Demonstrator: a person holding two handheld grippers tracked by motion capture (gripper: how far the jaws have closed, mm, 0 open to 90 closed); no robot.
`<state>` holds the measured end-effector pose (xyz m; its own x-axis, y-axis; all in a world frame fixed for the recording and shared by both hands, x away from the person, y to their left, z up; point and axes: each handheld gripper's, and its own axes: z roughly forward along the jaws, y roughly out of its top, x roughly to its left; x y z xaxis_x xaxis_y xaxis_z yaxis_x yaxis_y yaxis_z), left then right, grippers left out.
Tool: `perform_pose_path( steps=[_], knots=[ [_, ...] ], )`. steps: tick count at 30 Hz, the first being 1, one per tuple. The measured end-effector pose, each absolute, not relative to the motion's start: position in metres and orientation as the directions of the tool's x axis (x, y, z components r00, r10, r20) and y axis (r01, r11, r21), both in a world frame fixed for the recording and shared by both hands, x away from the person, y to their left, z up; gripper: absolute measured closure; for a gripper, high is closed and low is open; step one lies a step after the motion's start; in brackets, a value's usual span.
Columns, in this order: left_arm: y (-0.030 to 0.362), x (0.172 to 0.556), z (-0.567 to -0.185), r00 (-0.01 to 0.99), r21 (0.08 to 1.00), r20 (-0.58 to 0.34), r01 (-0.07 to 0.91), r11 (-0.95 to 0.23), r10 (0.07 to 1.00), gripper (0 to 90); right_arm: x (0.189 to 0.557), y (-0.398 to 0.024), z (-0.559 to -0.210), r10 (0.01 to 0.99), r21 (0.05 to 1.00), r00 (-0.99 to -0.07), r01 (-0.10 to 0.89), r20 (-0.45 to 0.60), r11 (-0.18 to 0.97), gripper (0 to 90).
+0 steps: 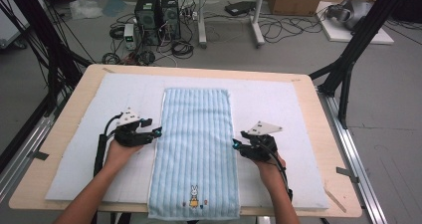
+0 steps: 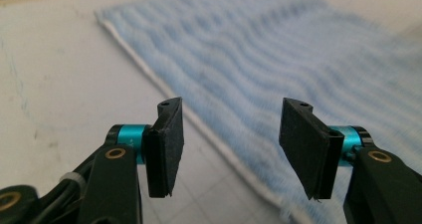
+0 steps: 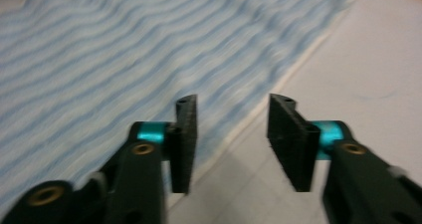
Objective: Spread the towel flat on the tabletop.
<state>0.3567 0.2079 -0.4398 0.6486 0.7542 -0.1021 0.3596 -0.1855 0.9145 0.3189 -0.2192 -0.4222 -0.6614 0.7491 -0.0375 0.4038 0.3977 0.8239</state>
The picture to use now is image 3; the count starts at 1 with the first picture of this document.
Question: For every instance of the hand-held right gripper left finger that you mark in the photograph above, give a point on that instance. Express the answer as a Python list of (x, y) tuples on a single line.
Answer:
[(142, 184)]

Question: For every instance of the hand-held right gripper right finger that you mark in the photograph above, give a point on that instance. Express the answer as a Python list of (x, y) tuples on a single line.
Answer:
[(358, 190)]

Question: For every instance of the white gridded foam mat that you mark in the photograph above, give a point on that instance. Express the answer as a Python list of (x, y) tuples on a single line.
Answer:
[(365, 68)]

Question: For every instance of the blue striped towel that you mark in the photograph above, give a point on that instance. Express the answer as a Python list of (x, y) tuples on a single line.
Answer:
[(99, 68)]

